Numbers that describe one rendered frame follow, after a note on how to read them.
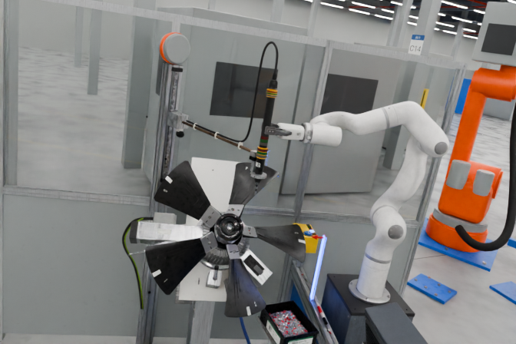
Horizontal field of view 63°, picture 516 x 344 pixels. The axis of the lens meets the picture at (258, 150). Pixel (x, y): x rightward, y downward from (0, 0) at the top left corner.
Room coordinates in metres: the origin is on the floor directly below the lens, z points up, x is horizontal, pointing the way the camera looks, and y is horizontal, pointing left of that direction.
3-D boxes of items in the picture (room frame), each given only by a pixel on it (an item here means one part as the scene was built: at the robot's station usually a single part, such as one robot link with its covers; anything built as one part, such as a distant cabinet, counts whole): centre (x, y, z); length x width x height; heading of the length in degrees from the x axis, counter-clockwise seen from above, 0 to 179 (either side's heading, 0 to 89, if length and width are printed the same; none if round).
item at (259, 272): (1.72, -0.06, 0.98); 0.20 x 0.16 x 0.20; 11
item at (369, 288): (1.75, -0.61, 1.04); 0.19 x 0.19 x 0.18
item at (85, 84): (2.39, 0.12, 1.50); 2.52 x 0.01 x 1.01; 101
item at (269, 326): (1.55, -0.24, 0.84); 0.22 x 0.17 x 0.07; 27
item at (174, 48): (2.18, 0.50, 1.88); 0.17 x 0.15 x 0.16; 101
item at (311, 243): (2.04, -0.31, 1.02); 0.16 x 0.10 x 0.11; 11
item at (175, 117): (2.11, 0.43, 1.53); 0.10 x 0.07 x 0.08; 46
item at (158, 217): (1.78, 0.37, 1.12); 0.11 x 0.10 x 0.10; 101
